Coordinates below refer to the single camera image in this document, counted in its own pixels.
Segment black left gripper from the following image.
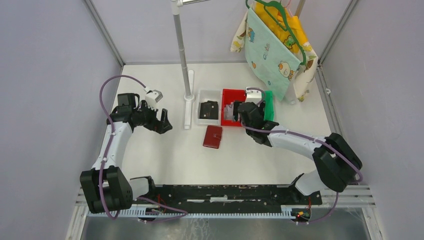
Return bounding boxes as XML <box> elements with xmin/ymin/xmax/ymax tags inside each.
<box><xmin>133</xmin><ymin>100</ymin><xmax>172</xmax><ymax>134</ymax></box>

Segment red leather card holder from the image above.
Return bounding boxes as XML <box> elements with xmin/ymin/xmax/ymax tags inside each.
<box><xmin>202</xmin><ymin>125</ymin><xmax>223</xmax><ymax>149</ymax></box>

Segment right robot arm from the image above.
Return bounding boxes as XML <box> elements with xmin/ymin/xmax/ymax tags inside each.
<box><xmin>237</xmin><ymin>102</ymin><xmax>363</xmax><ymax>204</ymax></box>

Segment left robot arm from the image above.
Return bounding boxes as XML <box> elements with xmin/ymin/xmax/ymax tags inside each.
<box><xmin>79</xmin><ymin>90</ymin><xmax>173</xmax><ymax>214</ymax></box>

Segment silver credit cards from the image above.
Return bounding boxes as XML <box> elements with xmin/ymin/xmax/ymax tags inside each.
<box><xmin>223</xmin><ymin>102</ymin><xmax>235</xmax><ymax>122</ymax></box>

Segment black credit cards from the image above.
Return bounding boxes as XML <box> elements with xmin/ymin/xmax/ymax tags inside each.
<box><xmin>198</xmin><ymin>100</ymin><xmax>219</xmax><ymax>120</ymax></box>

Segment green plastic bin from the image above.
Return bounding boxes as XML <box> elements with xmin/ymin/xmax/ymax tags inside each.
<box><xmin>263</xmin><ymin>90</ymin><xmax>275</xmax><ymax>121</ymax></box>

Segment red plastic bin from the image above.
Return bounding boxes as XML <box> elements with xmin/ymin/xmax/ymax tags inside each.
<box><xmin>220</xmin><ymin>88</ymin><xmax>246</xmax><ymax>127</ymax></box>

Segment white stand base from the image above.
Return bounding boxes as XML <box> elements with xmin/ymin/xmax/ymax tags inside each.
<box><xmin>183</xmin><ymin>67</ymin><xmax>195</xmax><ymax>130</ymax></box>

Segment white plastic bin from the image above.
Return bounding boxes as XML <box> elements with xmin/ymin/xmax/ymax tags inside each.
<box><xmin>194</xmin><ymin>89</ymin><xmax>222</xmax><ymax>126</ymax></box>

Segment mint cartoon cloth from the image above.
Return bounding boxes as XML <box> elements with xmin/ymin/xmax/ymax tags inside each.
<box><xmin>244</xmin><ymin>8</ymin><xmax>301</xmax><ymax>101</ymax></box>

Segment green clothes hanger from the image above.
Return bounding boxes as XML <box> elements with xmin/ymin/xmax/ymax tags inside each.
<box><xmin>244</xmin><ymin>0</ymin><xmax>315</xmax><ymax>70</ymax></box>

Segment yellow garment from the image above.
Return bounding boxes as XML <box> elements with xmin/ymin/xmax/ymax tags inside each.
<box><xmin>253</xmin><ymin>2</ymin><xmax>313</xmax><ymax>55</ymax></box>

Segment silver stand pole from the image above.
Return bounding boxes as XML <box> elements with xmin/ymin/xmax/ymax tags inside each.
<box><xmin>170</xmin><ymin>0</ymin><xmax>188</xmax><ymax>94</ymax></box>

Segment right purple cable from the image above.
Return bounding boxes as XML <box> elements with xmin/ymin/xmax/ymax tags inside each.
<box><xmin>241</xmin><ymin>87</ymin><xmax>364</xmax><ymax>224</ymax></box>

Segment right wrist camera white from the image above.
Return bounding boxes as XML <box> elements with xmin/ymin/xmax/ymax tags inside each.
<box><xmin>245</xmin><ymin>87</ymin><xmax>266</xmax><ymax>106</ymax></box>

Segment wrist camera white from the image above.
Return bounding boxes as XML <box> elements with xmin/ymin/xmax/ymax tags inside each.
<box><xmin>144</xmin><ymin>87</ymin><xmax>163</xmax><ymax>111</ymax></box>
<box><xmin>245</xmin><ymin>87</ymin><xmax>266</xmax><ymax>106</ymax></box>

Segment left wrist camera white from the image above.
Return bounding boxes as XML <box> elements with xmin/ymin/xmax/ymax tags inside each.
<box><xmin>144</xmin><ymin>87</ymin><xmax>163</xmax><ymax>111</ymax></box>

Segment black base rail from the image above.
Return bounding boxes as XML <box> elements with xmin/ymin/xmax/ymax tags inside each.
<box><xmin>146</xmin><ymin>184</ymin><xmax>323</xmax><ymax>214</ymax></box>

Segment white cable duct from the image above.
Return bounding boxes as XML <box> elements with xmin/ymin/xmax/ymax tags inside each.
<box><xmin>86</xmin><ymin>205</ymin><xmax>312</xmax><ymax>220</ymax></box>

